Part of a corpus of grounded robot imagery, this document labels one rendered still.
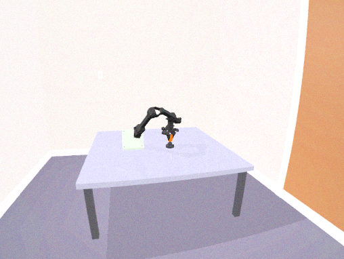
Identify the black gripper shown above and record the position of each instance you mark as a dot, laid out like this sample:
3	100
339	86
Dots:
171	130

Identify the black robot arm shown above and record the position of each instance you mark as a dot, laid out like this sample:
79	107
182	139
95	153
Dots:
151	113

